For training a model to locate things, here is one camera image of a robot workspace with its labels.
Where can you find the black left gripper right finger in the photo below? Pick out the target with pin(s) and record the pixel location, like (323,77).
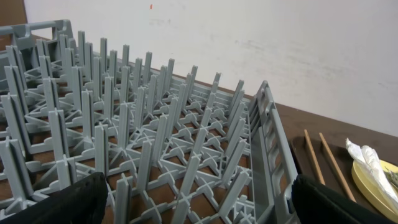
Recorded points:
(316,203)

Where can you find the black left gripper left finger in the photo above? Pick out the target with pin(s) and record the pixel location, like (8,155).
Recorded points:
(82,202)

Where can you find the wooden chopstick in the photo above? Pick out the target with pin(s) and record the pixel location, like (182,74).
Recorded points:
(313,158)
(336,168)

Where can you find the white napkin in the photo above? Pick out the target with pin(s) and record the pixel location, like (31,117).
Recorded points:
(368,160)

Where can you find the dark brown serving tray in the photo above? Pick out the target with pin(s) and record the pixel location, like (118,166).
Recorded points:
(304,165)

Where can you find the yellow plate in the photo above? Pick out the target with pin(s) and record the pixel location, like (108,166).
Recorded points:
(372,193)

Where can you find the grey plastic dish rack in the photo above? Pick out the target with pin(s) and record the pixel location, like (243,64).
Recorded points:
(172,150)

